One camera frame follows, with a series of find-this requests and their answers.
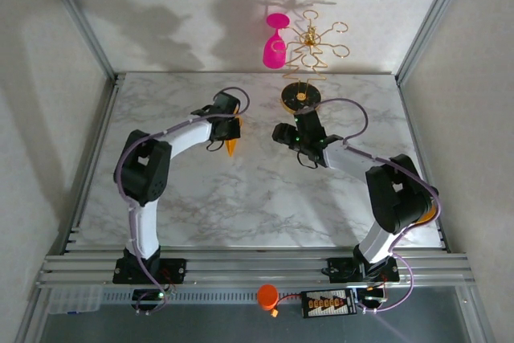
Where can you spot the pink plastic wine glass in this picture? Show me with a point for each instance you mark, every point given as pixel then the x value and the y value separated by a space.
pixel 273 58

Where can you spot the orange plastic wine glass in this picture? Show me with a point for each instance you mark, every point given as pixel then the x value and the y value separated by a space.
pixel 430 214

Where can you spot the yellow paper sheet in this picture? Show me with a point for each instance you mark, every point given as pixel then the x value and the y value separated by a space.
pixel 231 148

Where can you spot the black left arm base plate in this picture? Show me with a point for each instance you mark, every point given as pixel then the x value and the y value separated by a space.
pixel 172 268

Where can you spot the clear plastic organizer box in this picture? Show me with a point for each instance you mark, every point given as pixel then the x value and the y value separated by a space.
pixel 74 299

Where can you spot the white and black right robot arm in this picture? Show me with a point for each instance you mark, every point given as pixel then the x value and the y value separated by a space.
pixel 401 198

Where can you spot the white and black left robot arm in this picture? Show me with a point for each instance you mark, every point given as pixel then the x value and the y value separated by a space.
pixel 142 174

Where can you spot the small black controller box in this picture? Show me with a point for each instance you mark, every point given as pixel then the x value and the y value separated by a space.
pixel 371 296
pixel 146 296

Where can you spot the yellow power connector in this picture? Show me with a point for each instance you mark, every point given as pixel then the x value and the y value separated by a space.
pixel 275 313

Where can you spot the black power distribution board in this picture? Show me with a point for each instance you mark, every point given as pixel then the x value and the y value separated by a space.
pixel 329 303

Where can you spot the orange round push button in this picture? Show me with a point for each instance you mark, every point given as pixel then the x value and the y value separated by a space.
pixel 268 296

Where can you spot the aluminium mounting rail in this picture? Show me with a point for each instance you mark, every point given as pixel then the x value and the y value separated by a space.
pixel 257 266

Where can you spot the aluminium frame post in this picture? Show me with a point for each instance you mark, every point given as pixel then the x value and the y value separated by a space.
pixel 431 17
pixel 80 17

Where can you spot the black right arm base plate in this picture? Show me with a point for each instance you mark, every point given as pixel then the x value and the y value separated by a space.
pixel 341 270

